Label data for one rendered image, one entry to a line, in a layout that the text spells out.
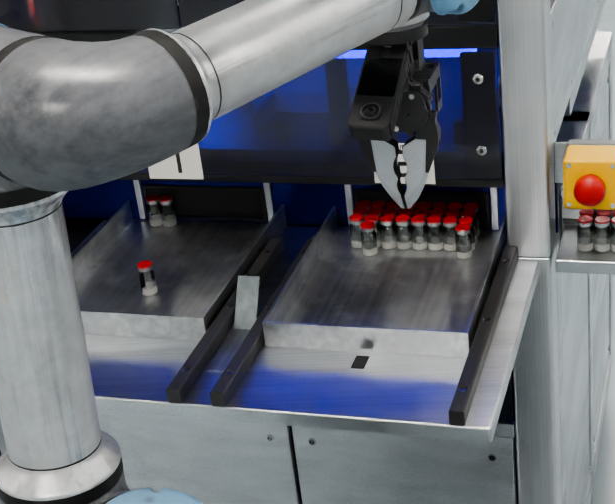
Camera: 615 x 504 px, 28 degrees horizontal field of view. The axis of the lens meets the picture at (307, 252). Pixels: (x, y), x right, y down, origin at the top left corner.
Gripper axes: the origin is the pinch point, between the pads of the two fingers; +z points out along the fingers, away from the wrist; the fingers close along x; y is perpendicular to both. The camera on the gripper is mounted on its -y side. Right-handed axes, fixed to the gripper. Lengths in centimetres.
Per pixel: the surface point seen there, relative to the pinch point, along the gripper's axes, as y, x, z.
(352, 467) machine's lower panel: 28, 19, 60
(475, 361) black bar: -2.0, -7.4, 19.6
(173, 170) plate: 28, 41, 9
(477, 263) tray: 25.5, -2.8, 21.4
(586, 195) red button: 24.1, -17.7, 10.1
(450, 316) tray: 10.9, -1.9, 21.4
